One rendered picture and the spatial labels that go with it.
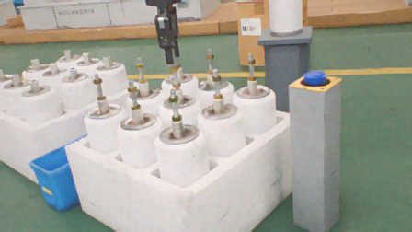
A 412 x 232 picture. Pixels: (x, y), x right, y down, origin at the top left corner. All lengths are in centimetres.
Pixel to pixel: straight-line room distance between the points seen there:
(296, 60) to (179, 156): 57
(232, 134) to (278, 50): 44
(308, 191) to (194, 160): 25
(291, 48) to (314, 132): 45
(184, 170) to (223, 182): 8
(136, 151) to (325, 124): 36
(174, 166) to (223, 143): 13
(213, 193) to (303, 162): 19
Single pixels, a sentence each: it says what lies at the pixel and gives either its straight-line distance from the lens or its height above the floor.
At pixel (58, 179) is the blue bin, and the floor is 9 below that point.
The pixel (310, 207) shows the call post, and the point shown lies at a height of 6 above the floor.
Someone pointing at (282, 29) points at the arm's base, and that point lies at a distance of 118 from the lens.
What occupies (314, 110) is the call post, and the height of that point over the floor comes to 28.
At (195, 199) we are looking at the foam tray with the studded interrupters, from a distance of 70.
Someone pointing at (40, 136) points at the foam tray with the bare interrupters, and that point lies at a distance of 113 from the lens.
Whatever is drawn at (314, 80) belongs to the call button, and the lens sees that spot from 74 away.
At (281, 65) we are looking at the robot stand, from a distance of 118.
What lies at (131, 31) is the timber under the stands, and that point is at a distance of 294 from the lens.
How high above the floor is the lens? 57
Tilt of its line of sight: 23 degrees down
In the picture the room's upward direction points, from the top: 7 degrees counter-clockwise
